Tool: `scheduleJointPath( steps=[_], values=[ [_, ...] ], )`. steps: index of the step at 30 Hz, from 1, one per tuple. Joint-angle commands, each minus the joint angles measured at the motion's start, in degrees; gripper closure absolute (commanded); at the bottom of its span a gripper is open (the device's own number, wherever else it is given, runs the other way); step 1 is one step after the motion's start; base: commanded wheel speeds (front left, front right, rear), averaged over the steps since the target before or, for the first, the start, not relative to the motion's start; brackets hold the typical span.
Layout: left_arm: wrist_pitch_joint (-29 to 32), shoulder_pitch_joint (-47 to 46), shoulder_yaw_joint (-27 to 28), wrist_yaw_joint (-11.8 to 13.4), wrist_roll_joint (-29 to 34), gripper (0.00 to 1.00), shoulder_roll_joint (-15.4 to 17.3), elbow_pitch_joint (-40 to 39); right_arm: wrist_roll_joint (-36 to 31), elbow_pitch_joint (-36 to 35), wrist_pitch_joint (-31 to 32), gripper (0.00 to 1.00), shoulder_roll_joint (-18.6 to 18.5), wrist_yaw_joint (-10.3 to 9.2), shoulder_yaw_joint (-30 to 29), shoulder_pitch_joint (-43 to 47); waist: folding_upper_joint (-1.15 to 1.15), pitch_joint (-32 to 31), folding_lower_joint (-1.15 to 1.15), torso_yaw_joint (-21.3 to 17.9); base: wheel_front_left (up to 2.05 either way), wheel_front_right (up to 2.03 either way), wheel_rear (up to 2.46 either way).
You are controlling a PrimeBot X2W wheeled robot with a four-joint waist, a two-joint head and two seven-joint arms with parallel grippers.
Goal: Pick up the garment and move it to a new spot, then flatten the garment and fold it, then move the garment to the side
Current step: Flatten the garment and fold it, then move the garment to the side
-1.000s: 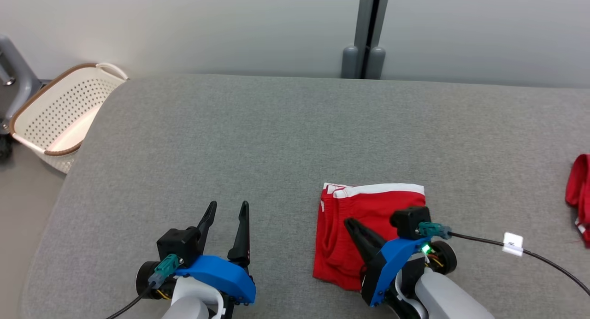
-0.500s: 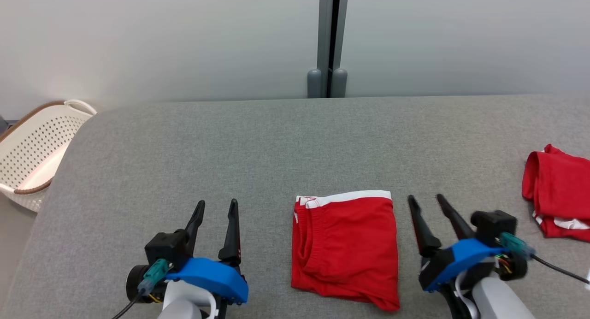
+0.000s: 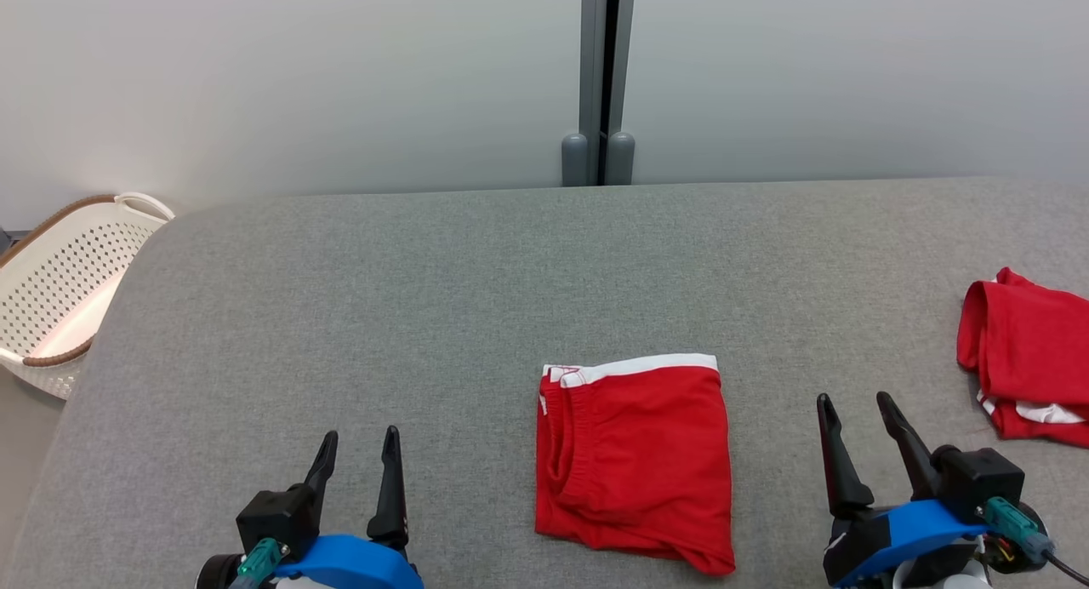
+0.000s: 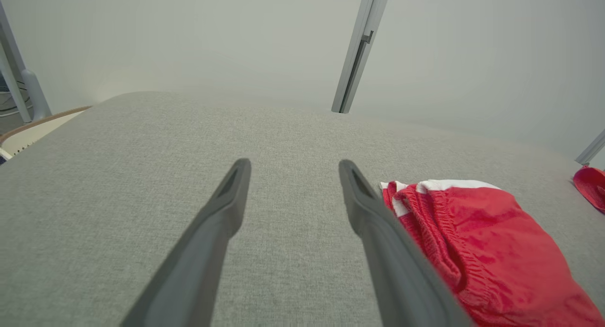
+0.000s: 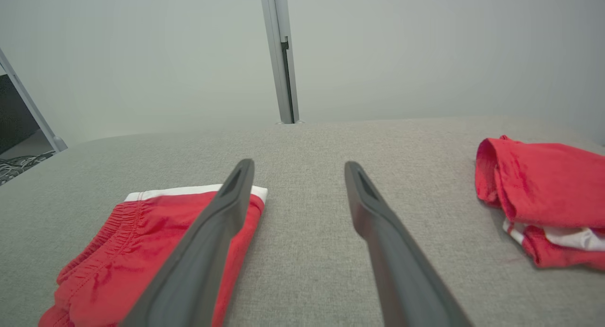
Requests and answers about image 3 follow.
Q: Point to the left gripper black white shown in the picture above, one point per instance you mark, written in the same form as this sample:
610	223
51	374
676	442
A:
219	574

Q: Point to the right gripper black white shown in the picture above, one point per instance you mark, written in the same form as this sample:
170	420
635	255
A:
1017	563

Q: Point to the red white striped T-shirt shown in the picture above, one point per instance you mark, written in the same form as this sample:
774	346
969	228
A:
1029	359

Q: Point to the red shorts with white trim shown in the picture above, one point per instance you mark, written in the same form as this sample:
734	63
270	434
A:
647	461

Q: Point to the white perforated laundry basket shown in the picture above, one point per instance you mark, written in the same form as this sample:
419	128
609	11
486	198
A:
59	291

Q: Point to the left blue camera mount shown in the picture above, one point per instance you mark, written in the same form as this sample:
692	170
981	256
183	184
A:
357	565

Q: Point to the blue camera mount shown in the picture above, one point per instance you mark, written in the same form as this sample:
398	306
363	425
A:
915	534
357	565

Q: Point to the right blue camera mount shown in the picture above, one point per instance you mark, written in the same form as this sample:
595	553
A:
915	534

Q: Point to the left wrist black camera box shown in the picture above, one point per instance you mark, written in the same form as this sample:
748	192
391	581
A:
276	519

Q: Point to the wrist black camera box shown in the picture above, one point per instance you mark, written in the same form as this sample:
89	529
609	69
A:
980	483
276	519

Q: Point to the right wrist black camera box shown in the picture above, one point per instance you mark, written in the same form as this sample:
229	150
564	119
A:
980	483

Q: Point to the grey partition post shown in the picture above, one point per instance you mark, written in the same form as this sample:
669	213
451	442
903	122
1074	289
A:
598	70

